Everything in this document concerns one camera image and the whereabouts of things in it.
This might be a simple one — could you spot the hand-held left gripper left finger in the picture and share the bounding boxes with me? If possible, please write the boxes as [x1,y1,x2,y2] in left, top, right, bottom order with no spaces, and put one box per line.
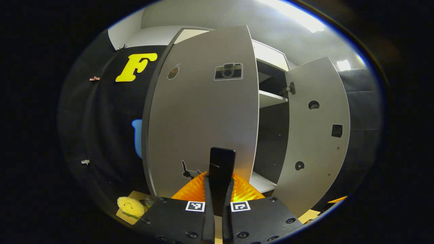
[133,171,216,244]

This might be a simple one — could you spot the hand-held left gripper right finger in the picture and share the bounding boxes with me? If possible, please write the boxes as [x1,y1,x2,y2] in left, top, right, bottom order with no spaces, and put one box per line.
[222,173,304,244]

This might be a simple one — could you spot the black door handle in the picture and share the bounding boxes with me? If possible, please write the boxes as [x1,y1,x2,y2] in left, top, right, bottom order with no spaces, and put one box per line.
[208,147,237,217]

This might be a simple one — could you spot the headphone sticker shoe cabinet door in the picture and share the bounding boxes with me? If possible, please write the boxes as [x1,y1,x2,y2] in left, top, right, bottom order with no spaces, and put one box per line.
[271,56,351,217]

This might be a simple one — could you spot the grey double-door shoe cabinet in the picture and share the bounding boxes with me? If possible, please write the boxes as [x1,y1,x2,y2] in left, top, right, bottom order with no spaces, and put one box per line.
[141,27,290,199]

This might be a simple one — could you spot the camera sticker shoe cabinet door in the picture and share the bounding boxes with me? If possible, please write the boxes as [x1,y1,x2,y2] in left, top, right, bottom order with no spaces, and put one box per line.
[142,25,260,199]

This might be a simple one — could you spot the white cabinet shelf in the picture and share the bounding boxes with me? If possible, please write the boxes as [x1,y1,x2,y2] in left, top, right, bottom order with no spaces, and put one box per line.
[249,170,277,194]
[259,90,289,109]

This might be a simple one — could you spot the metal door hinge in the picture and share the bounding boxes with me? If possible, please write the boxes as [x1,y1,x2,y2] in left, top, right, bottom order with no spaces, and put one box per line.
[279,82,296,99]

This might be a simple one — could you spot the small clear bottle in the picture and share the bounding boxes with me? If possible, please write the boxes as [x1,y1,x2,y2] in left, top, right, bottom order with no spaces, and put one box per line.
[140,195,157,208]

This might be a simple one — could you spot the yellow plush toy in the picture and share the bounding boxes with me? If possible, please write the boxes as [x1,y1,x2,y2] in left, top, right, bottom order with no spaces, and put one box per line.
[117,197,146,219]

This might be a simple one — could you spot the black backdrop cloth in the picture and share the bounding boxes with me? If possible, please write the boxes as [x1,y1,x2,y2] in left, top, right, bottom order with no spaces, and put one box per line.
[58,29,383,210]

